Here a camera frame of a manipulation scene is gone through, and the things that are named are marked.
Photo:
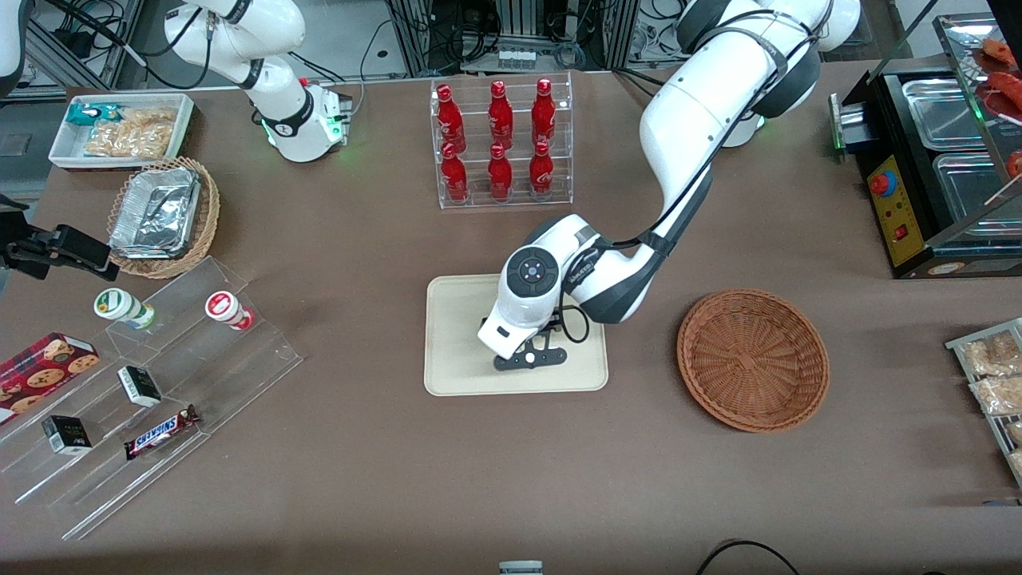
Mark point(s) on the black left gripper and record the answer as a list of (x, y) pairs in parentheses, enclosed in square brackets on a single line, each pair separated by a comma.
[(553, 323)]

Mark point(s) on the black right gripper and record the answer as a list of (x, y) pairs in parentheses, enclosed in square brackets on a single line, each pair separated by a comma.
[(32, 247)]

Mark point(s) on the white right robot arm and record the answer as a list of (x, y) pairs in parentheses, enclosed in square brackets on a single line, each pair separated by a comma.
[(271, 72)]

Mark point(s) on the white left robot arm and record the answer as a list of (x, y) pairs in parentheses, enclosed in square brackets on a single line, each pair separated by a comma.
[(687, 136)]

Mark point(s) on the beige plastic tray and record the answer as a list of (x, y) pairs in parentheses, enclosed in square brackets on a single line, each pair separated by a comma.
[(463, 351)]

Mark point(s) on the light wicker basket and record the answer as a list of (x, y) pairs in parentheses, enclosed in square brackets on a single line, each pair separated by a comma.
[(204, 231)]

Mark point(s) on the brown wicker basket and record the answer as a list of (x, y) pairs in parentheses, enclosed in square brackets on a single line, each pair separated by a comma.
[(754, 359)]

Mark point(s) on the tray with snack bags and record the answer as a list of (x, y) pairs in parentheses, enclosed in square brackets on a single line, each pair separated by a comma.
[(958, 345)]

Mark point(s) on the green sunflower yogurt cup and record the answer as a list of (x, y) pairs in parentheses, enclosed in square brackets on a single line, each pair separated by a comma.
[(120, 307)]

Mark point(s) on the white rectangular snack bin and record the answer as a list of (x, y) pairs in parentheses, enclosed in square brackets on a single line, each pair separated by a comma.
[(64, 152)]

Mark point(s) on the red tartan cookie box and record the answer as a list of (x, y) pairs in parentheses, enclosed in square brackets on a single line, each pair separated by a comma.
[(40, 367)]

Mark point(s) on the clear bag of crackers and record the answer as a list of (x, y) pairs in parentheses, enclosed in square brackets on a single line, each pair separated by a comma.
[(132, 134)]

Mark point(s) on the green snack packet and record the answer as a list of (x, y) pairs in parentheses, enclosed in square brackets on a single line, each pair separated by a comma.
[(92, 113)]

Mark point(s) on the small black box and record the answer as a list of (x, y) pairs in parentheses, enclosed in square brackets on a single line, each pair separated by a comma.
[(66, 435), (140, 386)]

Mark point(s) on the strawberry yogurt cup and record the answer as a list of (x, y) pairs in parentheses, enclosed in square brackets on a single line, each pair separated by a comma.
[(226, 308)]

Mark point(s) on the clear acrylic bottle rack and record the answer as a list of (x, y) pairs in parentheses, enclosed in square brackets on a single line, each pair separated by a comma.
[(501, 184)]

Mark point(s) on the red cola bottle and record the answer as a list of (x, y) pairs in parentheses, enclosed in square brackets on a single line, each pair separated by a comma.
[(541, 172), (544, 112), (501, 116), (500, 174), (454, 176), (450, 120)]

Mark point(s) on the clear acrylic stepped display stand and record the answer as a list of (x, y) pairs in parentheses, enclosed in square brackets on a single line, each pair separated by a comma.
[(239, 359)]

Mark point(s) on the Snickers chocolate bar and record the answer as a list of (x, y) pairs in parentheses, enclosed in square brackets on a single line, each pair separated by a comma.
[(161, 432)]

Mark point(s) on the small grey device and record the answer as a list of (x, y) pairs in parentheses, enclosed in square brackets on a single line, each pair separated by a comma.
[(520, 568)]

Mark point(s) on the black food warmer appliance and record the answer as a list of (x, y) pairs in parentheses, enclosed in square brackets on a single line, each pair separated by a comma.
[(902, 216)]

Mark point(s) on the clear bag of pastries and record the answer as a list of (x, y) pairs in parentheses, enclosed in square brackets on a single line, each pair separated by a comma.
[(994, 355), (998, 395)]

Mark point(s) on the steel food pan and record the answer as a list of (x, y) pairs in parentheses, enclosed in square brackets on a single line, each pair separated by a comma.
[(974, 196), (942, 112)]

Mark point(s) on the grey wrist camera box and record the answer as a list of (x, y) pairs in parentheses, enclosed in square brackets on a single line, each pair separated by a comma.
[(503, 331)]

